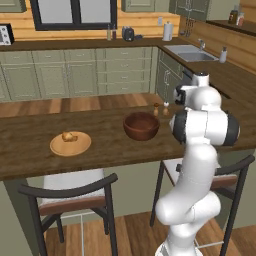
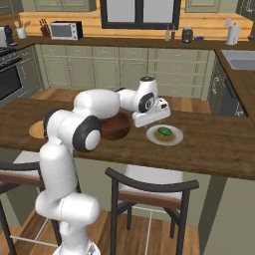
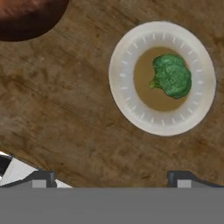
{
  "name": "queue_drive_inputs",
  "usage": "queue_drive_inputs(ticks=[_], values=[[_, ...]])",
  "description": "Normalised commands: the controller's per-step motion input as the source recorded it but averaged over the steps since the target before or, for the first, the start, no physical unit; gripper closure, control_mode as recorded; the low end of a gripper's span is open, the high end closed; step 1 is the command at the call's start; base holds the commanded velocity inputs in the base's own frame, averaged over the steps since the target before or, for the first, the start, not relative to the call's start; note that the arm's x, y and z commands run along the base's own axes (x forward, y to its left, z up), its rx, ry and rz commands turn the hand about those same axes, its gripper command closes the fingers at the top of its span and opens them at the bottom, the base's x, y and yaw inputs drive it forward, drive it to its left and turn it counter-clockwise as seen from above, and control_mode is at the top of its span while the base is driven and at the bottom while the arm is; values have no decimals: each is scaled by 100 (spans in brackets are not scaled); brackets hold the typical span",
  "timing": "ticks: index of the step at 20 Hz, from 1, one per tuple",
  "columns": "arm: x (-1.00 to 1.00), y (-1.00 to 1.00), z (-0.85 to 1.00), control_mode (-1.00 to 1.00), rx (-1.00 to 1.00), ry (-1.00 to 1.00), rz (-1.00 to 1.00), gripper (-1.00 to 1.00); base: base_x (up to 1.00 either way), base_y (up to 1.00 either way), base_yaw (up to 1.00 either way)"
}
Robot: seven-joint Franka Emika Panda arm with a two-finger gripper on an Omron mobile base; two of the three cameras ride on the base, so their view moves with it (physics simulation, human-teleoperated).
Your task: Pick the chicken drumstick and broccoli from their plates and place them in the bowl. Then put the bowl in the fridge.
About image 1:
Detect black chair with white cushion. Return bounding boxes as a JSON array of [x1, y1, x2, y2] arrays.
[[17, 168, 120, 256], [149, 154, 256, 256]]

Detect white soap dispenser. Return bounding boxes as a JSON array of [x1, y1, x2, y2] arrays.
[[218, 45, 229, 64]]

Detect black framed window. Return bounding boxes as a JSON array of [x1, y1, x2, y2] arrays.
[[29, 0, 119, 32]]

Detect white toaster oven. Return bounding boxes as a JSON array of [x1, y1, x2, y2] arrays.
[[0, 23, 15, 47]]

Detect round wooden plate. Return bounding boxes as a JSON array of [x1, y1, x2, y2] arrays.
[[49, 130, 93, 158]]

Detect steel sink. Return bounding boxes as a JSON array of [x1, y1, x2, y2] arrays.
[[164, 43, 220, 64]]

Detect green wall cupboard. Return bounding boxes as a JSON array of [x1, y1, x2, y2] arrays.
[[168, 0, 212, 22], [120, 0, 156, 14], [0, 0, 28, 14]]

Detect brown wooden bowl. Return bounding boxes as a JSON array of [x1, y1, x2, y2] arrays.
[[122, 111, 161, 142]]

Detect green cupboards under sink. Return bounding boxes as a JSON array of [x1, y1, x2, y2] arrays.
[[155, 49, 185, 105]]

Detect chicken drumstick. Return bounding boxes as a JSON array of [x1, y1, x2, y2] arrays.
[[61, 131, 79, 143]]

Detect dark dishwasher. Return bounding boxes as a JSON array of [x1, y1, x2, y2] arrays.
[[181, 67, 201, 87]]

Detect dark bottle on shelf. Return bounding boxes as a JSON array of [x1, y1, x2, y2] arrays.
[[228, 4, 239, 25]]

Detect hanging kitchen tools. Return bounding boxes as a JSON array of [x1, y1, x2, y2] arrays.
[[179, 17, 197, 38]]

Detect pale jar with red label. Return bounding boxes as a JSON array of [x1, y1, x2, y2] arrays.
[[236, 12, 246, 27]]

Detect green base cupboard run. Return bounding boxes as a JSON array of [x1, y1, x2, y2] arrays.
[[0, 46, 158, 103]]

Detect white paper towel roll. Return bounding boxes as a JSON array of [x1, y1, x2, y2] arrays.
[[162, 21, 175, 42]]

